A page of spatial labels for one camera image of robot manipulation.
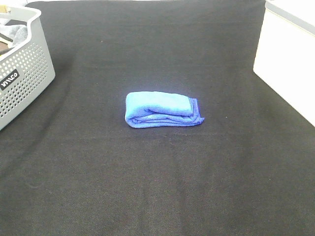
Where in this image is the blue microfibre towel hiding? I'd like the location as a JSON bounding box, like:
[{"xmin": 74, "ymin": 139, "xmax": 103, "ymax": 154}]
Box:
[{"xmin": 125, "ymin": 91, "xmax": 204, "ymax": 128}]

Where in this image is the white storage box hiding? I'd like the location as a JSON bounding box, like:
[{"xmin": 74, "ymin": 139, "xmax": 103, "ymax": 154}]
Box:
[{"xmin": 253, "ymin": 0, "xmax": 315, "ymax": 124}]

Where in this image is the grey perforated laundry basket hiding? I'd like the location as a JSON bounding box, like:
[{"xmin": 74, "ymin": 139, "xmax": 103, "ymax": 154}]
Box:
[{"xmin": 0, "ymin": 5, "xmax": 55, "ymax": 128}]

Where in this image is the grey towel in basket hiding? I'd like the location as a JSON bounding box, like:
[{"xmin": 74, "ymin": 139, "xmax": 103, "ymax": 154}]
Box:
[{"xmin": 0, "ymin": 24, "xmax": 28, "ymax": 48}]

